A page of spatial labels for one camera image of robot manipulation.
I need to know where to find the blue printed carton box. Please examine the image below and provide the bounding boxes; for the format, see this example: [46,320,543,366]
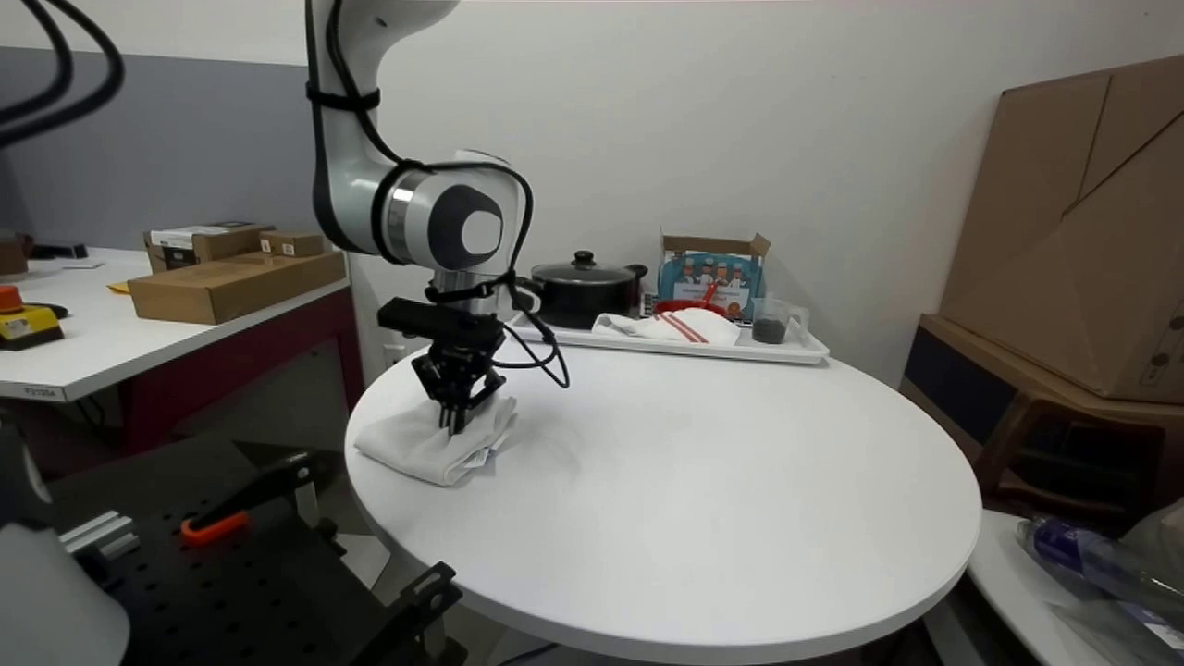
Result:
[659,235,771,322]

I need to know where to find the orange handled black clamp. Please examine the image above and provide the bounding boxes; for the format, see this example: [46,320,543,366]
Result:
[179,451,337,549]

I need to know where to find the small open cardboard box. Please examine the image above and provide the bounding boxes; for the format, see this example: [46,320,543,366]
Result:
[144,223,262,274]

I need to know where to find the white side desk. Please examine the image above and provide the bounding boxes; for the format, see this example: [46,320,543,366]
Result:
[0,247,364,451]

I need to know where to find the black perforated mounting board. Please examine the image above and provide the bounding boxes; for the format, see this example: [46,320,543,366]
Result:
[53,440,396,666]

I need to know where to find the white cloth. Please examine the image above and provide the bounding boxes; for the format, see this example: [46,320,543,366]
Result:
[360,398,517,489]

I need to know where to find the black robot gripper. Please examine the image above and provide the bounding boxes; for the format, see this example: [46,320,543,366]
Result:
[378,299,503,435]

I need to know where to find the black cooking pot with lid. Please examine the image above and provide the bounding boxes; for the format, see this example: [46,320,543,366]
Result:
[530,251,645,330]

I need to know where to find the large cardboard box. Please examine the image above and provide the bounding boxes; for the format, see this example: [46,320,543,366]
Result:
[940,56,1184,403]

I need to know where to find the black clamp at table edge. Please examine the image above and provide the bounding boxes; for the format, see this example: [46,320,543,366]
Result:
[353,564,466,666]

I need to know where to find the plastic wrapped items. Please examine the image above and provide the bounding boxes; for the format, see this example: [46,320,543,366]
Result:
[1020,514,1184,666]

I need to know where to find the yellow black device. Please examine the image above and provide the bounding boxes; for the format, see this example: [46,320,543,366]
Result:
[0,284,72,351]

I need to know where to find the black hose upper left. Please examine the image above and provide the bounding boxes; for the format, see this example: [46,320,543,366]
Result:
[0,0,131,151]

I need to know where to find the small dark cup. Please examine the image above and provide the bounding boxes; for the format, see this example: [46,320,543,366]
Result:
[752,320,788,345]

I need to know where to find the flat cardboard box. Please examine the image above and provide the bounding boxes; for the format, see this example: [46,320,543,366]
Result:
[131,251,345,327]

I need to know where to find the white red striped towel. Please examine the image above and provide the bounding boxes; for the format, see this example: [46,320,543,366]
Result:
[593,308,740,347]

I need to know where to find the white round object foreground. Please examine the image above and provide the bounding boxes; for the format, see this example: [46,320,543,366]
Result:
[0,420,132,666]

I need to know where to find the grey partition panel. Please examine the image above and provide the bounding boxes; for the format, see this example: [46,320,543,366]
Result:
[0,56,316,247]

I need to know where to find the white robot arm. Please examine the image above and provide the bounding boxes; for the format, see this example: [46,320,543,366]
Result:
[305,0,532,435]

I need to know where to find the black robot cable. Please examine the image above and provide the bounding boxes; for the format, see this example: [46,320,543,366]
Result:
[492,278,579,394]

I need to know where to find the white serving tray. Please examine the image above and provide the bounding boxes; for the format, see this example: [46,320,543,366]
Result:
[512,308,830,366]

